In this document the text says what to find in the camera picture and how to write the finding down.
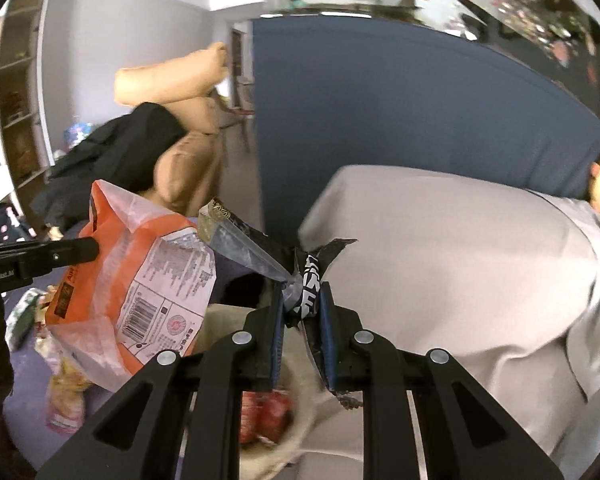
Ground black jacket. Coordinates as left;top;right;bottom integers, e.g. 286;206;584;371
30;102;189;232

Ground round bin with beige liner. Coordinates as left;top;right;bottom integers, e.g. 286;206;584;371
200;304;332;472

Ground black printed bag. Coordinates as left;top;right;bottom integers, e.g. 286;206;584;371
0;205;37;242

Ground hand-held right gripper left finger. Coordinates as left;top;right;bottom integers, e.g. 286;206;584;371
35;287;287;480

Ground pink wrapper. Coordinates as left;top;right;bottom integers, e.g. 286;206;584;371
45;394;87;434

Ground orange clear snack packet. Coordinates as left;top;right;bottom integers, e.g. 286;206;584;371
45;180;217;394

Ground black silver wrapper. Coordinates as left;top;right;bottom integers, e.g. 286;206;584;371
198;199;359;411

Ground colourful gift bag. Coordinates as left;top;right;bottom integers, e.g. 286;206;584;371
62;122;94;149

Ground white display cabinet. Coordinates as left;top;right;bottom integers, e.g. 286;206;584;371
0;0;61;197

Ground tan beanbag sofa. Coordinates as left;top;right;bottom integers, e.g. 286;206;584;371
114;42;229;217

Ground beige sheet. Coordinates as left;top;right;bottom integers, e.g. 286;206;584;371
297;165;600;467

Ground dark blue cloth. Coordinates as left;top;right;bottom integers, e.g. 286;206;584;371
251;17;600;252

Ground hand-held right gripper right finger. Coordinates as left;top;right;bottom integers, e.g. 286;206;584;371
316;282;566;480

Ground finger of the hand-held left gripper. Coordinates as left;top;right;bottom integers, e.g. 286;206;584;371
17;237;101;282

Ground glass showcase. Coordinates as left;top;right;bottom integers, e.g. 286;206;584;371
265;0;600;122

